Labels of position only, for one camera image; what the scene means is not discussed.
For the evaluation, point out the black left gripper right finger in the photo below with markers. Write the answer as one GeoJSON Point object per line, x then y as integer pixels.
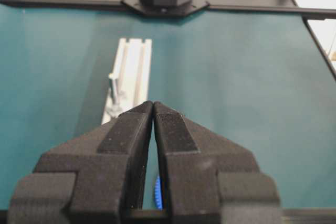
{"type": "Point", "coordinates": [206, 178]}

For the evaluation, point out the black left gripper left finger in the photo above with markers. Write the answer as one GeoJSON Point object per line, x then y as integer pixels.
{"type": "Point", "coordinates": [91, 178]}

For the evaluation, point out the large blue plastic gear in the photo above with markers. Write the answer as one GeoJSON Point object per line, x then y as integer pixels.
{"type": "Point", "coordinates": [157, 193]}

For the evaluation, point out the silver aluminium extrusion rail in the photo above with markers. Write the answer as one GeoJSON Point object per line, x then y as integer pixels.
{"type": "Point", "coordinates": [132, 64]}

